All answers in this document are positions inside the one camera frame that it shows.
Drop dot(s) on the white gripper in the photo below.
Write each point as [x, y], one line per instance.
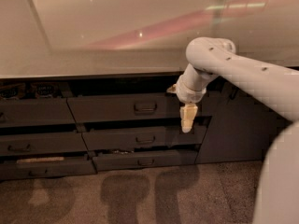
[191, 94]

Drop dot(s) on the dark grey drawer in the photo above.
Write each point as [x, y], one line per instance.
[10, 170]
[119, 107]
[34, 112]
[147, 159]
[41, 143]
[128, 139]

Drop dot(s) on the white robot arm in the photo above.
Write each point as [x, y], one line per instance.
[277, 199]

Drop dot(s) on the dark snack packets left drawer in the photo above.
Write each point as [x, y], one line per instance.
[30, 90]

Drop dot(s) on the dark grey cabinet door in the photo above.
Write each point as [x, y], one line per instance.
[240, 128]

